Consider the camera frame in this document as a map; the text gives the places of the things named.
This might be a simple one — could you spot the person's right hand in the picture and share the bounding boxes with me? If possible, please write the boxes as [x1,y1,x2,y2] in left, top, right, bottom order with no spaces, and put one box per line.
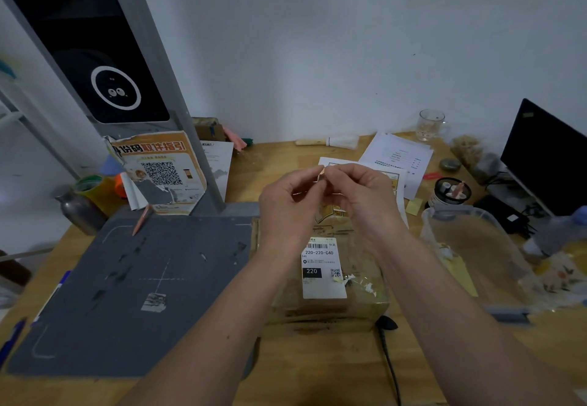
[324,163,412,256]

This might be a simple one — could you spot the person's left hand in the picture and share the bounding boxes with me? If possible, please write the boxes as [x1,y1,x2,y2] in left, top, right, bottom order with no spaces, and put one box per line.
[258,166,327,261]

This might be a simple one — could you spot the person's right forearm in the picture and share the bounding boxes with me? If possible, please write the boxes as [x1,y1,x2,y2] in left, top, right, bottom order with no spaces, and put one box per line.
[377,235,585,406]

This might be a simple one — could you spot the person's left forearm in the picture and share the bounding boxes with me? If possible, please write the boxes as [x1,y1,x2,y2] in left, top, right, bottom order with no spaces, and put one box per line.
[118,247,294,406]

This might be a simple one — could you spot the white bristle brush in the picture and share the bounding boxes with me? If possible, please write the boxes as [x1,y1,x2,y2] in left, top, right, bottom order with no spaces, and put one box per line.
[295,135,360,150]

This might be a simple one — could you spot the white paper with yellow pictures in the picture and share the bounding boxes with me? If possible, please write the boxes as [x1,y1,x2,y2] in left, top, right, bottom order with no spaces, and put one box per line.
[318,157,410,229]

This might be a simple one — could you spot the white printed paper sheets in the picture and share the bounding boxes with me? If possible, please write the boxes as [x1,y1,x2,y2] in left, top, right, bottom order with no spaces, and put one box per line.
[359,133,434,201]

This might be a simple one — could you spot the white shipping label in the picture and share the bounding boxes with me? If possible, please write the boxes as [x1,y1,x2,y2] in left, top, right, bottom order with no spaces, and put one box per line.
[301,236,348,300]

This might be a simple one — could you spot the pink paper piece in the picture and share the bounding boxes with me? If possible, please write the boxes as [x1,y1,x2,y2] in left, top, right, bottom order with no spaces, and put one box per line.
[223,126,248,152]

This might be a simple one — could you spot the white printed leaflet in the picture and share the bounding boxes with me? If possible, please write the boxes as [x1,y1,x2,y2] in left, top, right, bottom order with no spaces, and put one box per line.
[201,140,235,203]

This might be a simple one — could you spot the clear glass mug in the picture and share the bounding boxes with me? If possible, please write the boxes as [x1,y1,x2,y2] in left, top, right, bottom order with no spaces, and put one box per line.
[415,109,449,142]

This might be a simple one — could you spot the black and white pen cup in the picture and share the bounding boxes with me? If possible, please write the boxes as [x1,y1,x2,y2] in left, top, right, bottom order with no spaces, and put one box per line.
[428,177,472,210]

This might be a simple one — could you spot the small brown box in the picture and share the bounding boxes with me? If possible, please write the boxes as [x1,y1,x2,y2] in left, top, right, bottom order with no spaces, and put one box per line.
[192,116,226,142]

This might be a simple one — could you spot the taped cardboard parcel box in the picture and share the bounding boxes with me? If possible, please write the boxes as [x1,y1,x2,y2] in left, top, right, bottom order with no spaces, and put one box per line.
[250,203,391,334]

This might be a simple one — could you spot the clear plastic bag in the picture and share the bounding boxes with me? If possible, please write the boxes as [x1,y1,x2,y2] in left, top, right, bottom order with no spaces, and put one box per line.
[451,135,504,187]

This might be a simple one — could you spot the torn orange poster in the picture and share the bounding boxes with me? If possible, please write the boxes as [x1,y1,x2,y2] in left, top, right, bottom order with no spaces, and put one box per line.
[108,131,207,217]

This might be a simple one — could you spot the clear plastic container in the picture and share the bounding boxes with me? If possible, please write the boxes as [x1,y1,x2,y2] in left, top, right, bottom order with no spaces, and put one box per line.
[420,205,538,325]

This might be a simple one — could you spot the gray metal scanner stand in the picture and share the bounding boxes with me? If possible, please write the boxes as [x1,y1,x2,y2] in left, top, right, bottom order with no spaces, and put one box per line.
[0,0,226,215]

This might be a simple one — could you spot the black power adapter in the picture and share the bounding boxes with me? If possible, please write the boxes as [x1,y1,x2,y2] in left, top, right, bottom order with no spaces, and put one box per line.
[474,194,529,238]

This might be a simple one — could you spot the pink pencil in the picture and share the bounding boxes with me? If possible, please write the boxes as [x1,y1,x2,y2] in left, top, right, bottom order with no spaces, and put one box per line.
[131,203,155,237]

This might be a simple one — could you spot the black laptop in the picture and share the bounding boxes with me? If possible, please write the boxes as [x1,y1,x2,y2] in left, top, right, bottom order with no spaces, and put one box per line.
[499,98,587,218]

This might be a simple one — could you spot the gray scanner base mat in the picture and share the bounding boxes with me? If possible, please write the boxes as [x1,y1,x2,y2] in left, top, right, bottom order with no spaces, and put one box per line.
[6,203,260,380]

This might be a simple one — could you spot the yellow tape roll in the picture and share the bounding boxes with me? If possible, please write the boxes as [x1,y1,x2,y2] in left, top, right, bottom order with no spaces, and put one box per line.
[75,174,123,217]

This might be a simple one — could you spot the clear plastic bottle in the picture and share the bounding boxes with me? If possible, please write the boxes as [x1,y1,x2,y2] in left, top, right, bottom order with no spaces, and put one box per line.
[522,206,587,260]

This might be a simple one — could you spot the steel bottle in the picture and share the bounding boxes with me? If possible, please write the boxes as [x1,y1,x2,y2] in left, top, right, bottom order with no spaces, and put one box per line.
[54,185,109,236]

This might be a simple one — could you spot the floral patterned cloth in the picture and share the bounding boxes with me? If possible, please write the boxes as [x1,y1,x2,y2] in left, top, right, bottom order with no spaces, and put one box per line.
[527,249,587,311]

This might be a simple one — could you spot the black scanner screen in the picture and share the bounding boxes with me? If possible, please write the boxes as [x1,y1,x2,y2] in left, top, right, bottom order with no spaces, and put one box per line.
[0,0,171,125]

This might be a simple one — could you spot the blue pen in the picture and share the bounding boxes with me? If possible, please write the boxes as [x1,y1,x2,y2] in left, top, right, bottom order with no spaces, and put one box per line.
[0,318,27,366]
[31,270,72,325]

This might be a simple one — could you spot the black cable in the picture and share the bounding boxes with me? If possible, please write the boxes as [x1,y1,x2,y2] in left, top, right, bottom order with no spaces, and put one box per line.
[375,314,403,406]

